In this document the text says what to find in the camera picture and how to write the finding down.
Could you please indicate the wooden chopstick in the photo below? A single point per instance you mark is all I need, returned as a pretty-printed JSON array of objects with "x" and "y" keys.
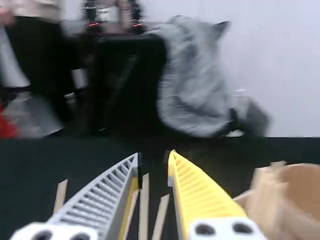
[
  {"x": 144, "y": 207},
  {"x": 160, "y": 217},
  {"x": 60, "y": 195}
]

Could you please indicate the person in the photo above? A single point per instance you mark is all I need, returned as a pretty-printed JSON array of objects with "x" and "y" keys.
[{"x": 42, "y": 62}]

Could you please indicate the grey jacket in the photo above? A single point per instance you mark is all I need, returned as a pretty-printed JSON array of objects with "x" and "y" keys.
[{"x": 192, "y": 82}]

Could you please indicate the black office chair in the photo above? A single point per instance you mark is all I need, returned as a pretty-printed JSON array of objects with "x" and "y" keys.
[{"x": 120, "y": 75}]

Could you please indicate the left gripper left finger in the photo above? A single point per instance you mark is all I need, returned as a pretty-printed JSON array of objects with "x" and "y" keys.
[{"x": 100, "y": 197}]

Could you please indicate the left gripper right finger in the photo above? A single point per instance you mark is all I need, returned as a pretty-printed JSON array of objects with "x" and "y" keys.
[{"x": 200, "y": 195}]

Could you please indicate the brown paper cup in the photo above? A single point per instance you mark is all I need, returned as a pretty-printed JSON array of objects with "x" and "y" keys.
[{"x": 295, "y": 195}]

